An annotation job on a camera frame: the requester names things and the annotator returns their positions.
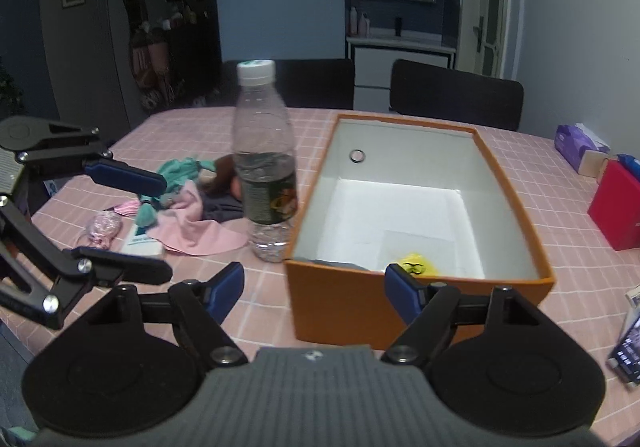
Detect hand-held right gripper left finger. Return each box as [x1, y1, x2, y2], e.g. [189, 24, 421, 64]
[117, 261, 249, 368]

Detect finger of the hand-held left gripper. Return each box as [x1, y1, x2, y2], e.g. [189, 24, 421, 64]
[0, 196, 174, 331]
[15, 122, 169, 199]

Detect blue packet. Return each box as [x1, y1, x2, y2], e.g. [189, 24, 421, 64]
[617, 154, 640, 183]

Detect pink sparkly pouch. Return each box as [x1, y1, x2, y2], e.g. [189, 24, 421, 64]
[85, 212, 123, 250]

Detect pink checked tablecloth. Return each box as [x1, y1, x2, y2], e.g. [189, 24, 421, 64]
[30, 106, 640, 447]

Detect yellow soft toy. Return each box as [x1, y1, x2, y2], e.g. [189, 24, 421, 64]
[392, 253, 441, 278]

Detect red box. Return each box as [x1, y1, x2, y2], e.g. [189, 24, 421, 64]
[587, 160, 640, 252]

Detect teal cloth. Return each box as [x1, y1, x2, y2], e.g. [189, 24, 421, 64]
[134, 156, 217, 229]

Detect white door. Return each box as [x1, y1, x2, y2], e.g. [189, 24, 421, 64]
[472, 0, 517, 78]

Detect maroon cloth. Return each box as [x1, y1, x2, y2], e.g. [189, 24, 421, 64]
[207, 154, 240, 198]

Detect pink fabric piece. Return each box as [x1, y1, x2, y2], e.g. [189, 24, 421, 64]
[104, 200, 142, 219]

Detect purple tissue pack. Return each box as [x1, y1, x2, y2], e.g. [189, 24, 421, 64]
[554, 123, 612, 173]

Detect black chair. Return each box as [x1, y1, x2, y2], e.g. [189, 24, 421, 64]
[222, 58, 356, 111]
[389, 59, 525, 132]

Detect navy blue cloth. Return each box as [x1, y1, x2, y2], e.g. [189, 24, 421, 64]
[200, 190, 247, 224]

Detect pink hanging bag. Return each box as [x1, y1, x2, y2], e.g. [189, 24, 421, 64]
[129, 22, 174, 110]

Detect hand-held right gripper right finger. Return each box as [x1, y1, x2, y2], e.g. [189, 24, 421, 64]
[381, 263, 526, 368]

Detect white flat packet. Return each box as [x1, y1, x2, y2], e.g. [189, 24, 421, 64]
[120, 222, 166, 258]

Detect clear plastic water bottle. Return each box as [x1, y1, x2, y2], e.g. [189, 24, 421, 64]
[234, 60, 299, 264]

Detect orange cardboard box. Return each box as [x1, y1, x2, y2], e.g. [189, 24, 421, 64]
[284, 113, 556, 350]

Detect pink cloth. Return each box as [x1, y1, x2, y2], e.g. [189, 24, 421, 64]
[148, 180, 249, 256]

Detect white cabinet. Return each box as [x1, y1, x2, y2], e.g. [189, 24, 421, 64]
[346, 34, 457, 113]

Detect small beige box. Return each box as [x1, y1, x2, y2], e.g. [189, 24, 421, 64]
[580, 150, 618, 179]

